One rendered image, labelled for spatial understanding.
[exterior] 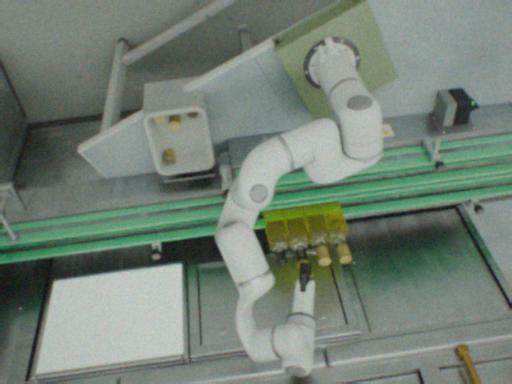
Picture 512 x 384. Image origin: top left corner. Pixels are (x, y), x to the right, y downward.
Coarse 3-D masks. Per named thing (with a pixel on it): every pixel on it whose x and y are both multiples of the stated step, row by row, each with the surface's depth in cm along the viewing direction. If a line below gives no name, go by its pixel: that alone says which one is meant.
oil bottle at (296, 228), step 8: (288, 208) 154; (296, 208) 154; (288, 216) 152; (296, 216) 152; (288, 224) 149; (296, 224) 149; (304, 224) 149; (288, 232) 148; (296, 232) 147; (304, 232) 147; (288, 240) 149; (296, 240) 146; (304, 240) 146
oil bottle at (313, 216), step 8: (304, 208) 153; (312, 208) 153; (320, 208) 153; (304, 216) 152; (312, 216) 150; (320, 216) 150; (312, 224) 148; (320, 224) 148; (312, 232) 146; (320, 232) 146; (312, 240) 146
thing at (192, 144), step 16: (160, 112) 140; (176, 112) 140; (160, 128) 152; (192, 128) 153; (208, 128) 146; (160, 144) 156; (176, 144) 157; (192, 144) 157; (208, 144) 149; (160, 160) 155; (176, 160) 158; (192, 160) 157; (208, 160) 156
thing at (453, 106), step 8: (440, 96) 154; (448, 96) 153; (456, 96) 153; (464, 96) 153; (440, 104) 155; (448, 104) 151; (456, 104) 151; (464, 104) 151; (472, 104) 152; (440, 112) 156; (448, 112) 152; (456, 112) 153; (464, 112) 153; (440, 120) 157; (448, 120) 154; (456, 120) 155; (464, 120) 155
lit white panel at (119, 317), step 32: (64, 288) 157; (96, 288) 156; (128, 288) 156; (160, 288) 155; (64, 320) 149; (96, 320) 148; (128, 320) 147; (160, 320) 147; (64, 352) 141; (96, 352) 141; (128, 352) 140; (160, 352) 139
